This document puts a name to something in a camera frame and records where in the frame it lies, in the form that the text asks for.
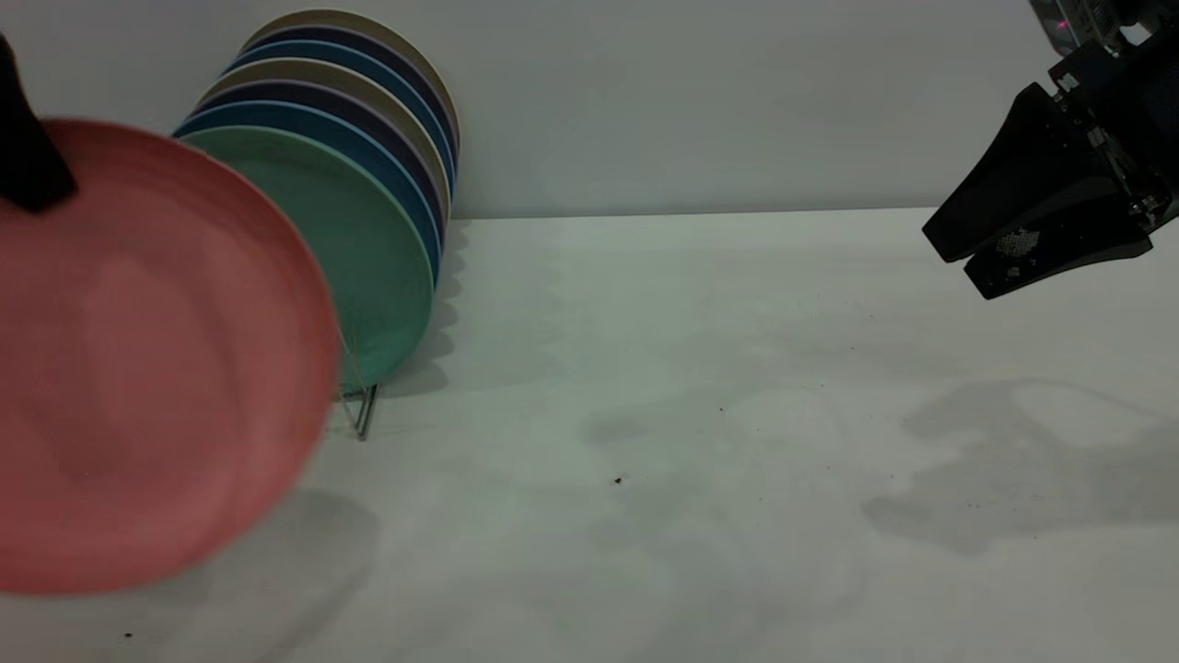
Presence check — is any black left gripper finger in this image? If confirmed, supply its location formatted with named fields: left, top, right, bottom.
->
left=0, top=32, right=79, bottom=215

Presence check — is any beige plate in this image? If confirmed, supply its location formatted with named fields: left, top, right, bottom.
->
left=241, top=10, right=461, bottom=153
left=198, top=59, right=452, bottom=224

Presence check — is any blue plate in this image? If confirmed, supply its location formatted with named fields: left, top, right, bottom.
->
left=223, top=40, right=457, bottom=190
left=173, top=101, right=443, bottom=286

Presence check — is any green plate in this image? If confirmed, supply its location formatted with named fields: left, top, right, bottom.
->
left=180, top=126, right=436, bottom=392

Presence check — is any dark purple plate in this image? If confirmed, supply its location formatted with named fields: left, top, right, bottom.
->
left=191, top=81, right=449, bottom=251
left=242, top=25, right=459, bottom=162

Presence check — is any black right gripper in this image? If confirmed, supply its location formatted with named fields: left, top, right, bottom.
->
left=923, top=23, right=1179, bottom=301

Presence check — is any pink plate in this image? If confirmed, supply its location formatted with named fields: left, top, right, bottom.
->
left=0, top=118, right=344, bottom=595

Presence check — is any metal wire plate rack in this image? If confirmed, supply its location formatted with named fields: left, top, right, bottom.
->
left=336, top=382, right=380, bottom=441

